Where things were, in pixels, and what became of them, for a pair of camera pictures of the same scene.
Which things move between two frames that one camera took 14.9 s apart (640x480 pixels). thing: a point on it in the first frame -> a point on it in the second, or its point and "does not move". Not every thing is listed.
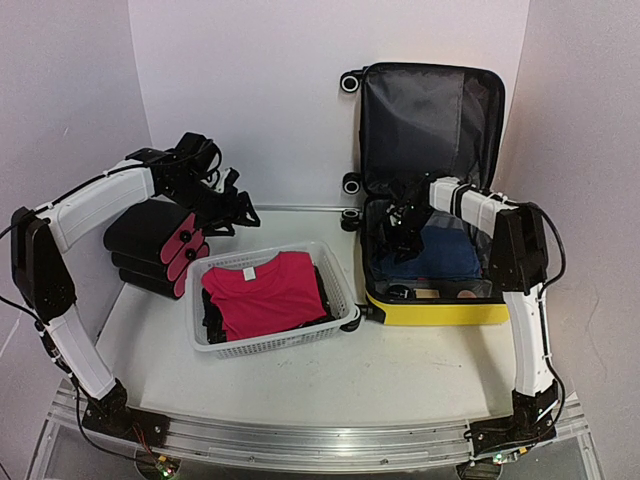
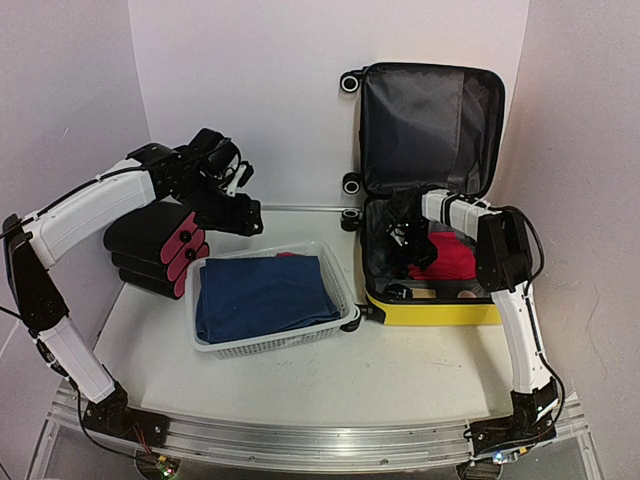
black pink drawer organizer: [154, 245] does not move
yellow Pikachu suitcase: [423, 121] does not move
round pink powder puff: [466, 294] does not move
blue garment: [447, 253] -> [247, 297]
